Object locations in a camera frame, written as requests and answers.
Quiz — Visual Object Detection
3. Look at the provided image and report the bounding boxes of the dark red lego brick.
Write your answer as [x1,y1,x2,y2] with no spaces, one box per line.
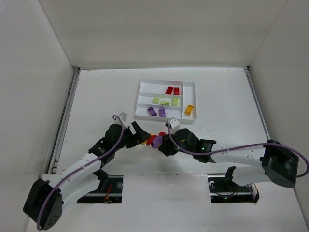
[146,135,157,146]

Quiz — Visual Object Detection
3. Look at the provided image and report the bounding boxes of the purple rounded lego piece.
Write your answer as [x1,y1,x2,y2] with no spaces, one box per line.
[152,136,163,149]

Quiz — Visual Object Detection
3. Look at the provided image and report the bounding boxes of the purple patterned lego brick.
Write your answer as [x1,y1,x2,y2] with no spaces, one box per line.
[147,107,157,116]

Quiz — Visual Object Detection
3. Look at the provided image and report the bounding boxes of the purple tan lego piece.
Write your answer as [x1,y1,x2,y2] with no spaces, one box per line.
[158,108,166,117]

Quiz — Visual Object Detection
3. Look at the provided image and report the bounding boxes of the light green square lego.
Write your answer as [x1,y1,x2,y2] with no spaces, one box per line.
[152,97,160,104]

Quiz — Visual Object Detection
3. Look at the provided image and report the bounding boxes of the light green wedge lego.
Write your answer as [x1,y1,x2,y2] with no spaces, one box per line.
[160,101,169,106]

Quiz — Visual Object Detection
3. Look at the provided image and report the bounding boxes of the yellow striped lego brick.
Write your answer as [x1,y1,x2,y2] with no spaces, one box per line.
[185,104,194,116]

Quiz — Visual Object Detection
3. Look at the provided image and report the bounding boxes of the light green lego piece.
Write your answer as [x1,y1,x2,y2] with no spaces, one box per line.
[171,98,179,107]

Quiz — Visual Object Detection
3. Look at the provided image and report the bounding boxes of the small red lego brick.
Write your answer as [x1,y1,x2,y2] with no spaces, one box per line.
[173,87,180,95]

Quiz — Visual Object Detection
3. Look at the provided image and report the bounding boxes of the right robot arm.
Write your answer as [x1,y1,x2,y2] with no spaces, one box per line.
[153,129,299,188]

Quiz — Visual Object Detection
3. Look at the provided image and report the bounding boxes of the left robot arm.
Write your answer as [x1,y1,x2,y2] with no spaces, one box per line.
[23,121,151,231]

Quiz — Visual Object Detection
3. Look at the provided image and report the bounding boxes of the red rounded lego brick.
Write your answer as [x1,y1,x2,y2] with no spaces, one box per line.
[159,131,166,137]

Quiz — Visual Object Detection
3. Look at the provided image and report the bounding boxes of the white divided tray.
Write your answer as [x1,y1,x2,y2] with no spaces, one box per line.
[135,79,197,124]

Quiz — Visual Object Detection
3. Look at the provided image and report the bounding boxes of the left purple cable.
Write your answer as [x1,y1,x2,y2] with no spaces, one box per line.
[36,115,125,231]

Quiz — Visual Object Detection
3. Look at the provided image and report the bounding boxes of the purple cable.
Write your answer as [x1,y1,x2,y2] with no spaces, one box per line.
[36,115,125,231]
[167,122,309,178]

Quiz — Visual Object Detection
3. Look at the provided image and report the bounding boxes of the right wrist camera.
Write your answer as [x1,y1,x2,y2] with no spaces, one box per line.
[167,118,181,130]

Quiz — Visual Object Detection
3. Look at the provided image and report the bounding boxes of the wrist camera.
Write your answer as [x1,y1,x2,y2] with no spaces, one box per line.
[119,112,127,122]
[167,118,181,130]

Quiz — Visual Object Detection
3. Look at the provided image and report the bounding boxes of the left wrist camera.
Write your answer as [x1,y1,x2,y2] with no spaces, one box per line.
[119,112,127,122]

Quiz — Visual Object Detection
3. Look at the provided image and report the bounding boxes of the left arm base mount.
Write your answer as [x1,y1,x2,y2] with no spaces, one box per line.
[77,170,124,204]

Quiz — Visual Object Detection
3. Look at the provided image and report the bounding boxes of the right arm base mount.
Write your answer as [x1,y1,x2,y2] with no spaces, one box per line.
[208,166,260,203]

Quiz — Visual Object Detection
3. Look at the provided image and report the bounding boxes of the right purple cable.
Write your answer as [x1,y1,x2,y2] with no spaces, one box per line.
[167,122,309,178]

